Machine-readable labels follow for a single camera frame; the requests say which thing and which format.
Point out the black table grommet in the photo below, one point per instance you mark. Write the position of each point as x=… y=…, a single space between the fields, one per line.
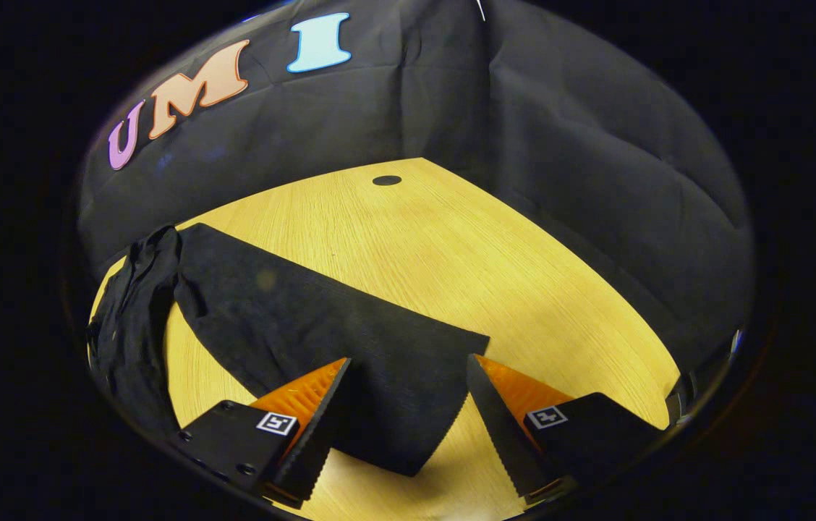
x=386 y=180

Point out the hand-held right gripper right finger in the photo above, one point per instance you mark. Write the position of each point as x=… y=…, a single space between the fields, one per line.
x=502 y=441

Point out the black buttoned shirt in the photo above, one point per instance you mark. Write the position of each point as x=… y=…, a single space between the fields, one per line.
x=307 y=318

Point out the black backdrop cloth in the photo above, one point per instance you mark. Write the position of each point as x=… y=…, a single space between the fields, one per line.
x=560 y=145

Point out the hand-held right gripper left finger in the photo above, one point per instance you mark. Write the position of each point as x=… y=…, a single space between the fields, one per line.
x=317 y=441

